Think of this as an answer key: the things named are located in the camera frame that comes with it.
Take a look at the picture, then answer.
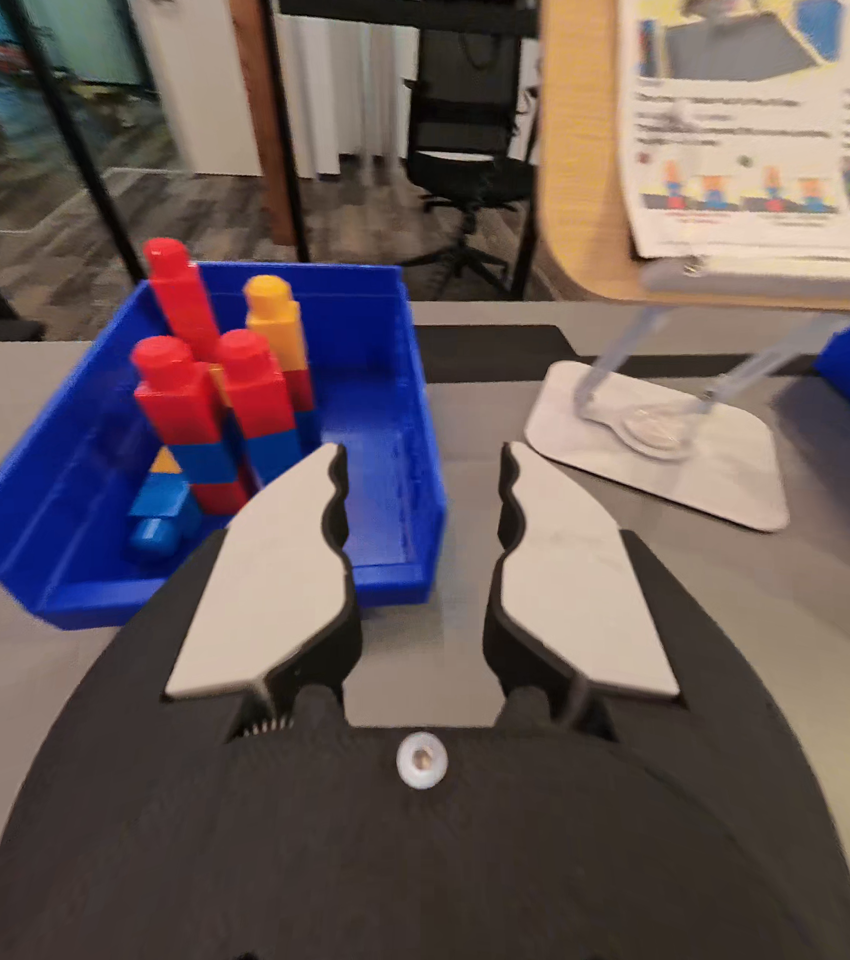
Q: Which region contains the cluster of block towers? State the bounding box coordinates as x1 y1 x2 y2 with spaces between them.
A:
125 237 318 568

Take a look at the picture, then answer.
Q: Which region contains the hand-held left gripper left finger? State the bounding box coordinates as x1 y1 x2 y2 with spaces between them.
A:
166 443 364 729

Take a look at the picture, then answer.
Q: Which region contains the wooden pillar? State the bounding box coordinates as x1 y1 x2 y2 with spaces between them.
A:
227 0 306 249

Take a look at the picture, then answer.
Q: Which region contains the black office chair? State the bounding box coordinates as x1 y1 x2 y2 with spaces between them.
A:
400 27 541 298

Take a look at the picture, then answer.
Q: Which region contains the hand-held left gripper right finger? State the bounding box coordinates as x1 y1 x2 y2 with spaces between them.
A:
482 440 682 729

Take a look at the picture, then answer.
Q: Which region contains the white document stand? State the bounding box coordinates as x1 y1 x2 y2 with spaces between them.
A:
526 308 850 534

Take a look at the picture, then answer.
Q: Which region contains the grey desk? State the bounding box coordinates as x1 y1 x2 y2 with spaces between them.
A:
0 300 850 960

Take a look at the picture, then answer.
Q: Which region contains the blurred blue object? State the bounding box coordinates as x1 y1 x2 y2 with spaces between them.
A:
0 263 448 631

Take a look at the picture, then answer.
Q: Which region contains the instruction board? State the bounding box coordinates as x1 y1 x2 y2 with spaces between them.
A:
538 0 850 313

